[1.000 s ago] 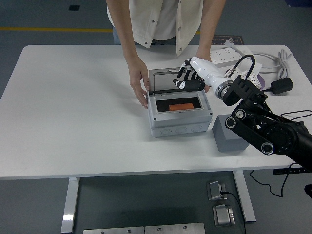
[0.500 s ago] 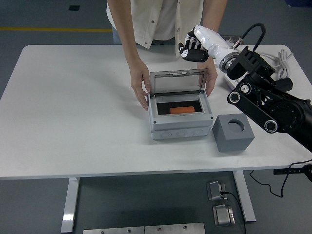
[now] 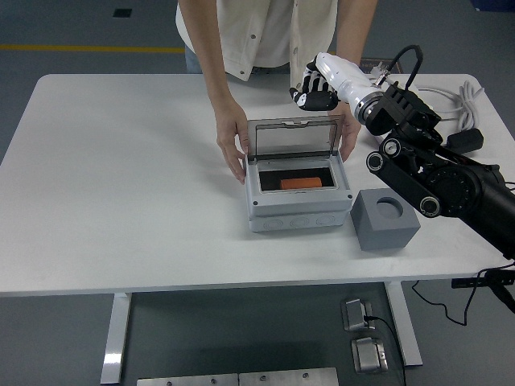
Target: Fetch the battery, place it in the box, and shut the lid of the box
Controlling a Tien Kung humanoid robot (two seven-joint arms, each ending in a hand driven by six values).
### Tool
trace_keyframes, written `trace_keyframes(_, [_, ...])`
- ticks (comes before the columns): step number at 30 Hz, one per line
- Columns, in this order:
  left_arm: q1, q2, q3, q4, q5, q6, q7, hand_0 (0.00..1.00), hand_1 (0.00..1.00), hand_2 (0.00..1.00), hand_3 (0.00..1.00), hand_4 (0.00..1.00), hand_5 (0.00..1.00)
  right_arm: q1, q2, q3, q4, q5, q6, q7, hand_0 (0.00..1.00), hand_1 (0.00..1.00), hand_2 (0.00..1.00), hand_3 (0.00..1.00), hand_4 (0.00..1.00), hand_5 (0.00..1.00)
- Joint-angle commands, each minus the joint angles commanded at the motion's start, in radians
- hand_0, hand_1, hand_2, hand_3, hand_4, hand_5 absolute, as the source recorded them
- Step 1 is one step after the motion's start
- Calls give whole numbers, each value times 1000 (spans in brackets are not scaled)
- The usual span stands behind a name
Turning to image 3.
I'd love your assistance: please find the person's left hand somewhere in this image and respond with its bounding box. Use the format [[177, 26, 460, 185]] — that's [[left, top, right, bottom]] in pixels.
[[336, 102, 363, 163]]

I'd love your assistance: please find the person's right hand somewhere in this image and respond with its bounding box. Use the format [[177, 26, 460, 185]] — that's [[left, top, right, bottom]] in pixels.
[[215, 105, 250, 186]]

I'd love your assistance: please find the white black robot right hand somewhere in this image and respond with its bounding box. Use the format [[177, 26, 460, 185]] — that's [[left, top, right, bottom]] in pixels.
[[288, 51, 381, 117]]

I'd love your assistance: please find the smoky transparent box lid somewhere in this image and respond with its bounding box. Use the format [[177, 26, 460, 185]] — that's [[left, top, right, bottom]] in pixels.
[[245, 115, 347, 162]]

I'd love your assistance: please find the orange cylindrical battery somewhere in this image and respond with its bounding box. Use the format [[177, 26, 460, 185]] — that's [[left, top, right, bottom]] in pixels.
[[280, 176, 324, 190]]

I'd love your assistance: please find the grey plastic junction box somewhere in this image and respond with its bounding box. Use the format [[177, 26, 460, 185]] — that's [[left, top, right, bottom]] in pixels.
[[243, 154, 353, 233]]

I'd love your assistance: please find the metal floor socket box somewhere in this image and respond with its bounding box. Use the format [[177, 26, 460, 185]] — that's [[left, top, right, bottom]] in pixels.
[[340, 296, 377, 332], [350, 336, 390, 374]]

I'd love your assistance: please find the brown floor sign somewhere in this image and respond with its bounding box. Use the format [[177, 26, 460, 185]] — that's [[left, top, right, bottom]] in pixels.
[[360, 60, 403, 76]]

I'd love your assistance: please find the person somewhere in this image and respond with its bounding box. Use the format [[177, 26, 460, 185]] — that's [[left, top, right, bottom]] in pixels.
[[175, 0, 341, 83]]

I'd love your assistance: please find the grey block with round hole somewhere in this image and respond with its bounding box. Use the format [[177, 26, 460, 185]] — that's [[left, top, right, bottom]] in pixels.
[[350, 187, 422, 253]]

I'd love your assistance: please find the black power adapter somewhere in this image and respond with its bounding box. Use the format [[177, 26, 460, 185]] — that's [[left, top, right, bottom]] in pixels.
[[446, 128, 485, 154]]

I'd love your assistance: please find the blue object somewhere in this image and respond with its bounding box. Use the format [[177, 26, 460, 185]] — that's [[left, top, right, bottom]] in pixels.
[[472, 0, 515, 12]]

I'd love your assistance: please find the yellow floor tape line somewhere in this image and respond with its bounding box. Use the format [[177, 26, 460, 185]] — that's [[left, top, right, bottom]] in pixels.
[[0, 43, 185, 55]]

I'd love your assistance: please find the black table control panel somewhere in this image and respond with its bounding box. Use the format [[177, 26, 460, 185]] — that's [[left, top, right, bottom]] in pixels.
[[451, 277, 515, 289]]

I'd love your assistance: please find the white table leg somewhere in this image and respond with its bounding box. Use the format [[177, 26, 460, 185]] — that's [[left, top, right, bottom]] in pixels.
[[99, 292, 133, 385], [384, 280, 423, 368]]

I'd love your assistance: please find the metal floor plate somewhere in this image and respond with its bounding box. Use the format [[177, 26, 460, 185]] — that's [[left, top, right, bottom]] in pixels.
[[239, 367, 340, 386], [136, 372, 239, 386]]

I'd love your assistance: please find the black floor socket cable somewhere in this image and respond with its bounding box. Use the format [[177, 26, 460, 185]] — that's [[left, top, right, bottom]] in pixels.
[[361, 314, 406, 386]]

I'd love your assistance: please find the black hanging table cable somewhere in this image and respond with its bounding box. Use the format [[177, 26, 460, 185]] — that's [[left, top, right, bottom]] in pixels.
[[410, 265, 512, 326]]

